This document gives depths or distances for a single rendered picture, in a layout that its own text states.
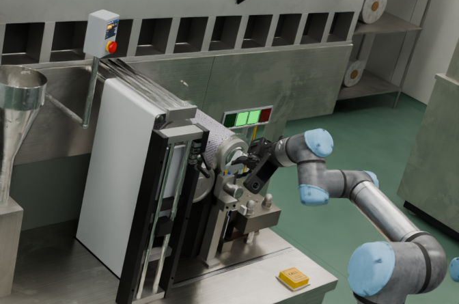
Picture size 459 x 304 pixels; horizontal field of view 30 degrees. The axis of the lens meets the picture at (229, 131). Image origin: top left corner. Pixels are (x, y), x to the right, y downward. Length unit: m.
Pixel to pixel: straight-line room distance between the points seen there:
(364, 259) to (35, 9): 1.10
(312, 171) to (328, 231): 2.86
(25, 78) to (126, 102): 0.33
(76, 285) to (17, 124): 0.58
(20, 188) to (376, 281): 1.18
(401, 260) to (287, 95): 1.43
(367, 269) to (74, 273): 0.98
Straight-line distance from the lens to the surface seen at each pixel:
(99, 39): 2.10
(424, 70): 7.54
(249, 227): 2.79
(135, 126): 2.38
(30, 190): 2.64
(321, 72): 3.32
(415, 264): 1.93
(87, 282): 2.52
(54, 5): 2.40
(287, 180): 5.51
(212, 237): 2.67
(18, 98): 2.09
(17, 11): 2.35
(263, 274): 2.75
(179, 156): 2.29
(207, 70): 2.86
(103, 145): 2.51
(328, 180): 2.22
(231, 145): 2.57
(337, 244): 4.95
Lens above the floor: 2.33
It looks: 23 degrees down
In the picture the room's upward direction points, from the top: 14 degrees clockwise
